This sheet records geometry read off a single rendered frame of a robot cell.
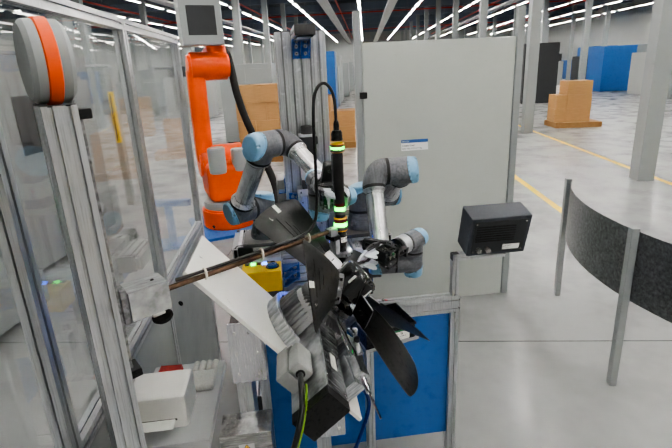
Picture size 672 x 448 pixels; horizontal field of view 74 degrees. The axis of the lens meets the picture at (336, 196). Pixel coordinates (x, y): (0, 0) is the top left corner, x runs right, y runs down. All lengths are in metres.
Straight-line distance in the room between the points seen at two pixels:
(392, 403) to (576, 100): 12.12
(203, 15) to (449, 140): 3.10
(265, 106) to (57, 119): 8.56
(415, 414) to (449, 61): 2.25
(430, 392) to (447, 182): 1.67
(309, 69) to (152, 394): 1.58
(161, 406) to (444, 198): 2.57
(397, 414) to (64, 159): 1.86
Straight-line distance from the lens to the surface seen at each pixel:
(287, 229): 1.40
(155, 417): 1.51
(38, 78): 0.95
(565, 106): 13.68
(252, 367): 1.44
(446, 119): 3.36
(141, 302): 1.12
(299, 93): 2.31
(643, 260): 2.83
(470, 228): 1.91
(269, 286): 1.85
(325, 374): 1.15
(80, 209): 1.02
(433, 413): 2.42
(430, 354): 2.20
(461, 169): 3.47
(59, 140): 0.99
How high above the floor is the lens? 1.84
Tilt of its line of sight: 16 degrees down
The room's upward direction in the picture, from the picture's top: 3 degrees counter-clockwise
